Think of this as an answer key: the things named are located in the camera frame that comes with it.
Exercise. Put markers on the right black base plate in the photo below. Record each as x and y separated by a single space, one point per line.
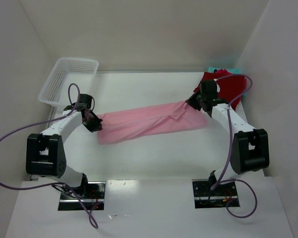
223 195

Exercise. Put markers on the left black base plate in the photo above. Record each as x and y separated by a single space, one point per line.
94 198

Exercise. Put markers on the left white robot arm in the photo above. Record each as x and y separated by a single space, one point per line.
45 153

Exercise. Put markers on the white plastic basket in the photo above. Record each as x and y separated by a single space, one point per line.
66 71

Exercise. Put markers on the pink t shirt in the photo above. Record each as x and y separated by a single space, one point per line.
159 119

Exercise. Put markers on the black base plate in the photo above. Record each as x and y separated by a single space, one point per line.
94 198
223 195

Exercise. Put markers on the red t shirt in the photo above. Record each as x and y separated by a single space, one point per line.
231 84

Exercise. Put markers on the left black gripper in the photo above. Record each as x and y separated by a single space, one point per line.
93 121

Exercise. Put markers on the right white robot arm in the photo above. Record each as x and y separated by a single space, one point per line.
248 146

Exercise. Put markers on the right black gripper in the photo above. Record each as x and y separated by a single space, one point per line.
195 101

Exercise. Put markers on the teal t shirt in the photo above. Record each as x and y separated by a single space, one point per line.
236 70

